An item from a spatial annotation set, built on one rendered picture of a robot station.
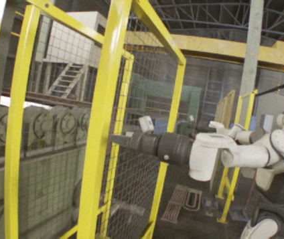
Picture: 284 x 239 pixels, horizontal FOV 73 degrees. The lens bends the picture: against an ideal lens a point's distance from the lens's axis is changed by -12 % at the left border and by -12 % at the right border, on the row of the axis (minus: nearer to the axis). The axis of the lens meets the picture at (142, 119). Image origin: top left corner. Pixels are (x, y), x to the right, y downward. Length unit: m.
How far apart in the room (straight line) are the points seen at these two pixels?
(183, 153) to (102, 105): 0.28
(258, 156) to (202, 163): 0.18
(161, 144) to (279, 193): 0.65
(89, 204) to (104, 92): 0.37
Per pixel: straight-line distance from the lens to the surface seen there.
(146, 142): 0.59
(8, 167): 1.11
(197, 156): 0.58
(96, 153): 0.69
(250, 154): 0.66
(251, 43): 4.44
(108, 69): 0.67
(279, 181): 1.05
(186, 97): 12.23
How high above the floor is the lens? 1.45
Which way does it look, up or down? 5 degrees down
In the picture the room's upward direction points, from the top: 10 degrees clockwise
